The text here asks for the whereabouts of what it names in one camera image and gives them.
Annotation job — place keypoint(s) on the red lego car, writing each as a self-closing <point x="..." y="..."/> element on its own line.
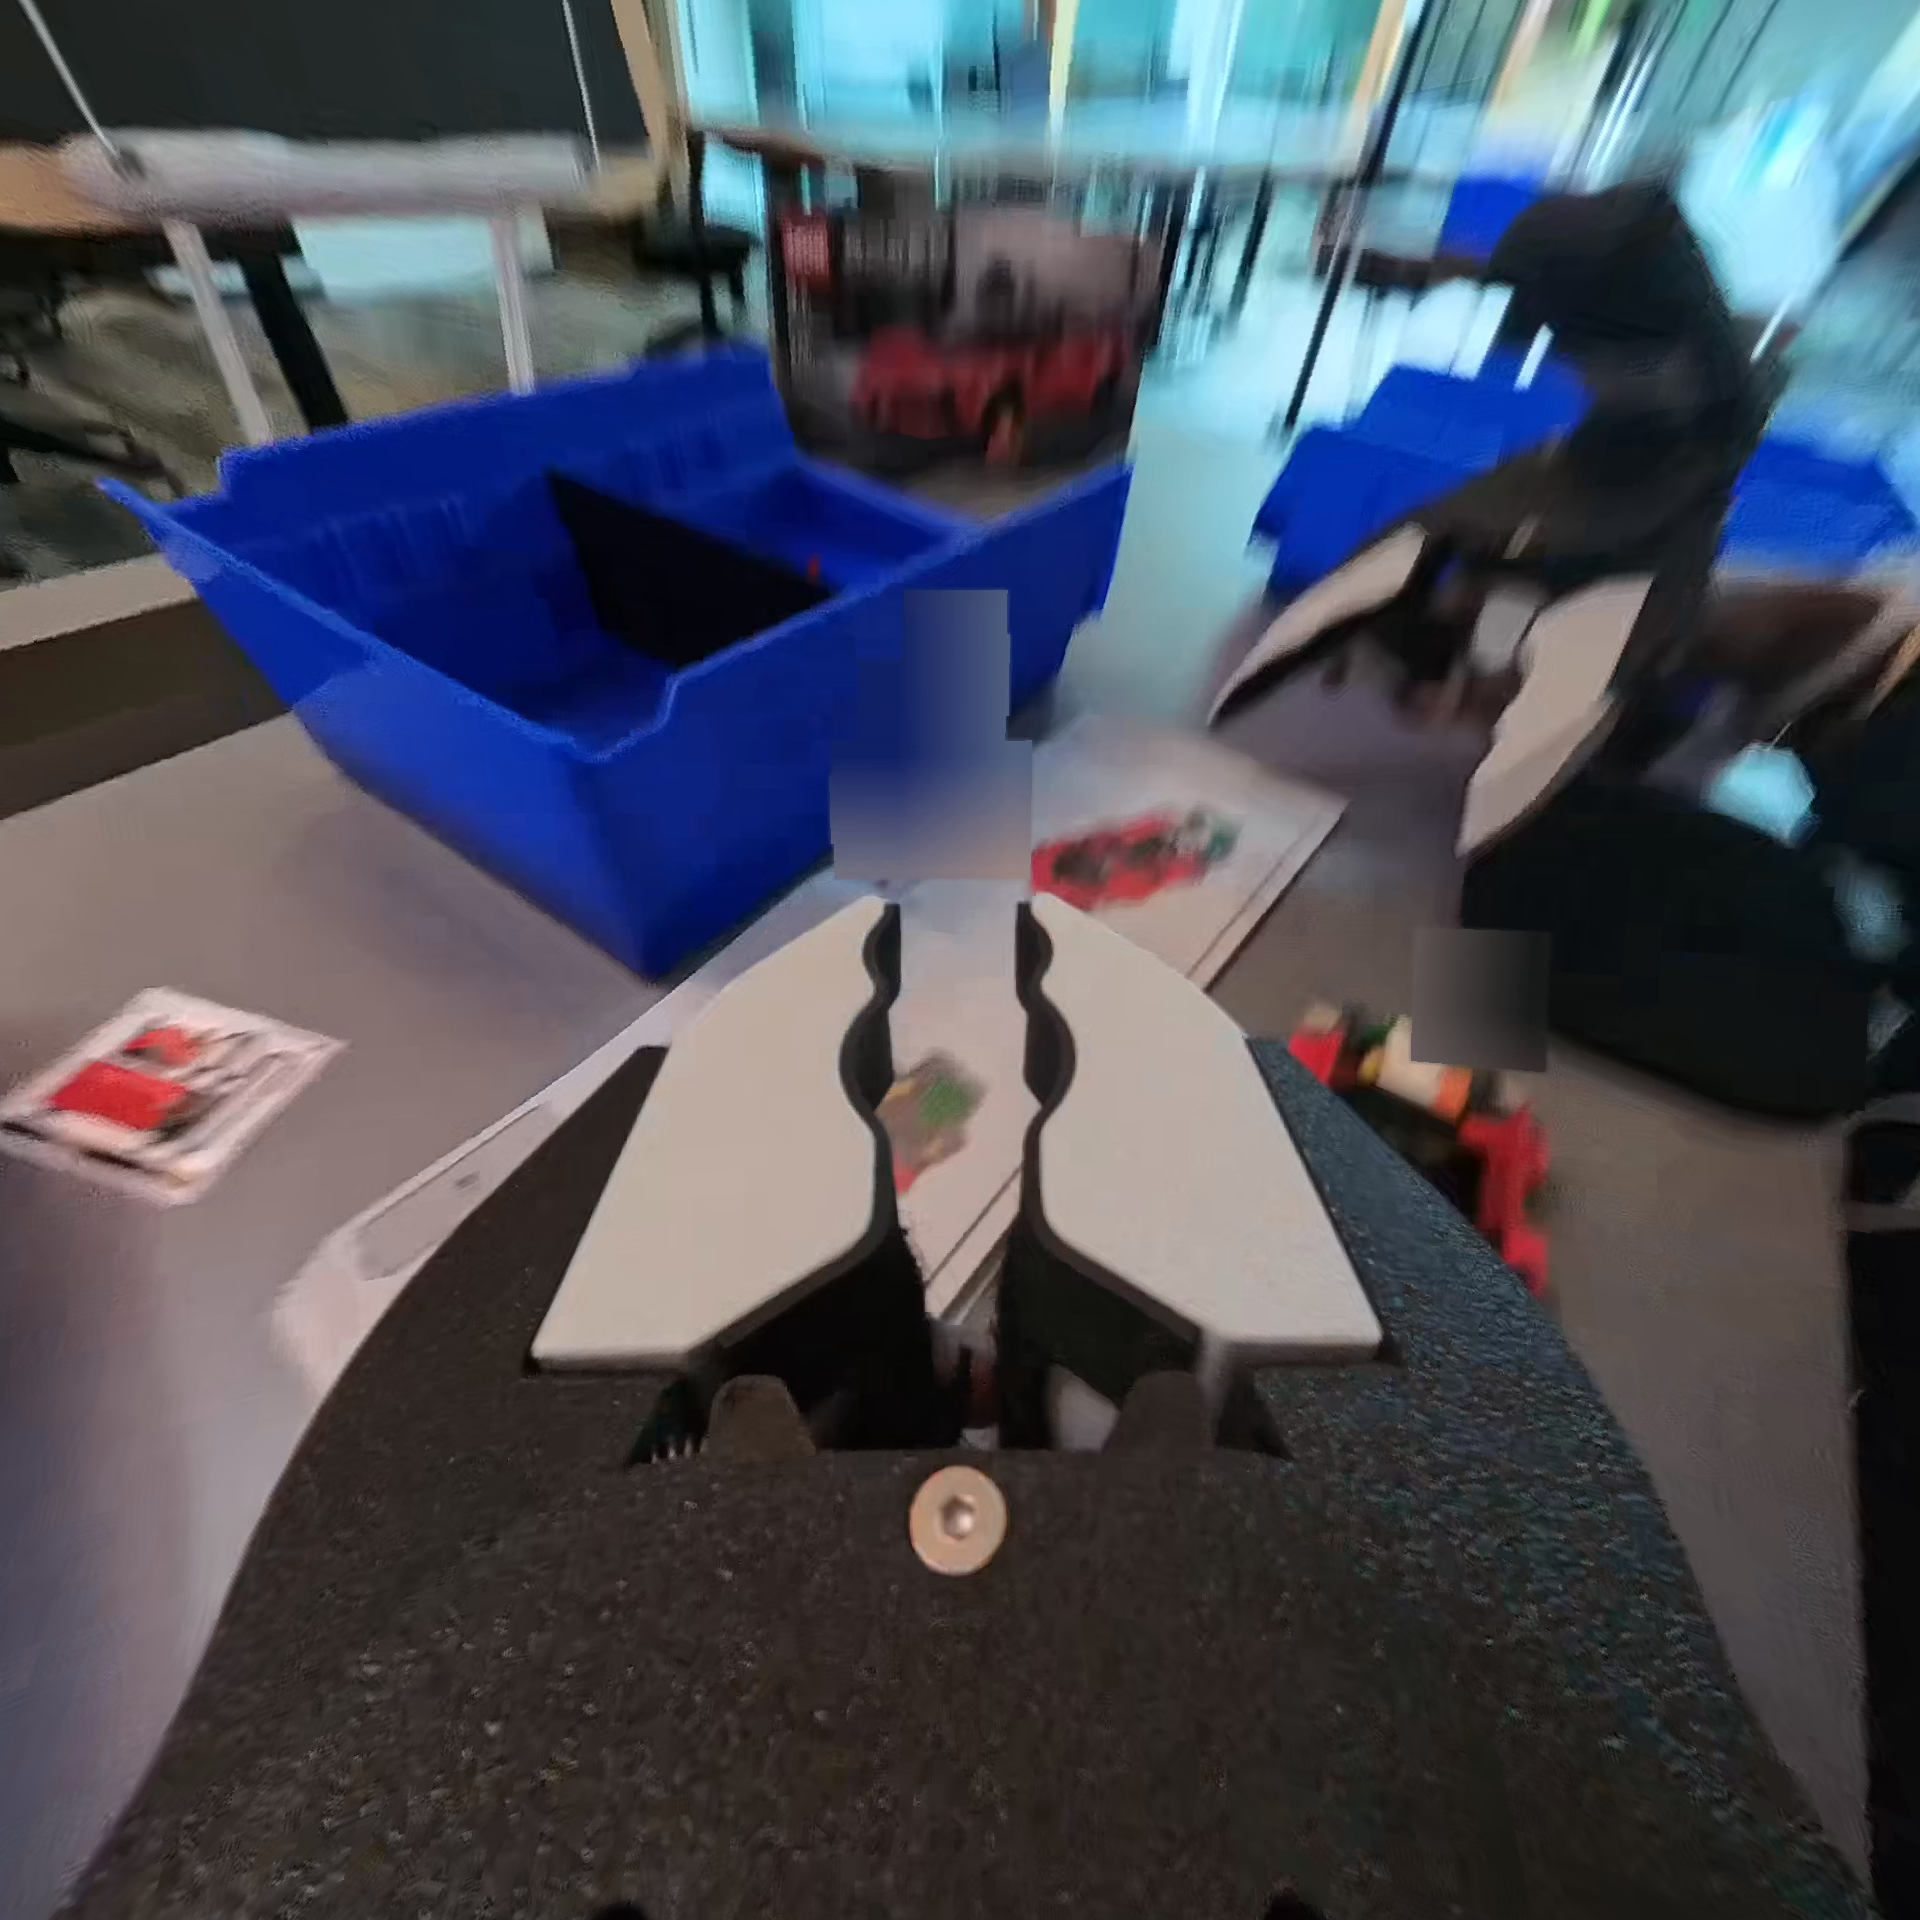
<point x="1506" y="1171"/>

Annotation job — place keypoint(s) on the black lego set box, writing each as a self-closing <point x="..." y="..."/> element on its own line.
<point x="975" y="359"/>

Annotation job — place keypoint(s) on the black desk with white legs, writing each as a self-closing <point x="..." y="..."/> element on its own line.
<point x="301" y="164"/>

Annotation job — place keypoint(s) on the lego instruction booklet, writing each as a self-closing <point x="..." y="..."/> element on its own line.
<point x="1259" y="839"/>

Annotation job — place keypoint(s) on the small blue plastic bin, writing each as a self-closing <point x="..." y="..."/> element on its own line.
<point x="1815" y="503"/>
<point x="1382" y="464"/>

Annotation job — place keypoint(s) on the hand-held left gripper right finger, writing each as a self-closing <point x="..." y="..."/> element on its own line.
<point x="1185" y="1184"/>

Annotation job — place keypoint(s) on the white red printed sheet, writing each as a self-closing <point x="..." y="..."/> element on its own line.
<point x="150" y="1096"/>

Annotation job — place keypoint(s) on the large blue plastic bin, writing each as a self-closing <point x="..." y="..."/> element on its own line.
<point x="451" y="704"/>

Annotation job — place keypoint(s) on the black bin divider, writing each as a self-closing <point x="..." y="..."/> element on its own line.
<point x="675" y="586"/>

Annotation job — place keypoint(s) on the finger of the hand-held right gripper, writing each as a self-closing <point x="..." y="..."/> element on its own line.
<point x="1320" y="623"/>
<point x="1559" y="704"/>

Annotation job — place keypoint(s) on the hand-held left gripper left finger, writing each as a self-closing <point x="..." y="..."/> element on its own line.
<point x="720" y="1184"/>

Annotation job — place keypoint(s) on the black honeycomb cushion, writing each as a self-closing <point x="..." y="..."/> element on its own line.
<point x="1651" y="945"/>

